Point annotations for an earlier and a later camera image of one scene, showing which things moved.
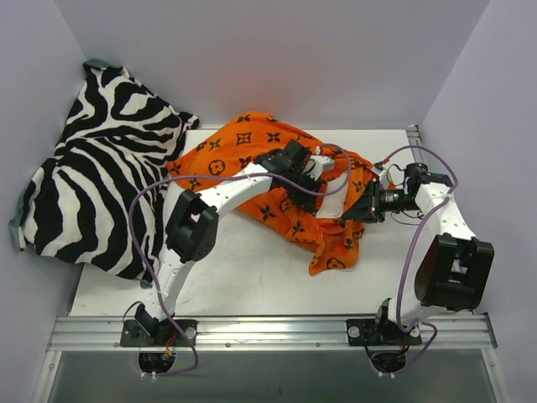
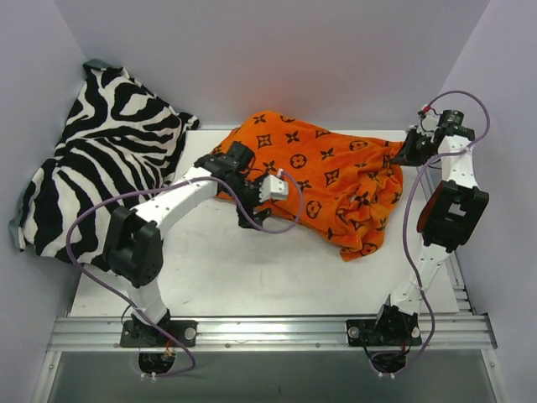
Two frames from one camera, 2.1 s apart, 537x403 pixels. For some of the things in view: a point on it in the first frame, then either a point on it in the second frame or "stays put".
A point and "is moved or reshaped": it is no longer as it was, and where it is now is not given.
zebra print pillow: [98, 200] stays put
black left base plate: [133, 335] stays put
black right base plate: [380, 332] stays put
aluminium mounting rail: [270, 332] stays put
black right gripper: [374, 201] → [410, 147]
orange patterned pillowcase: [331, 243] is moved or reshaped
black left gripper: [308, 190] → [250, 206]
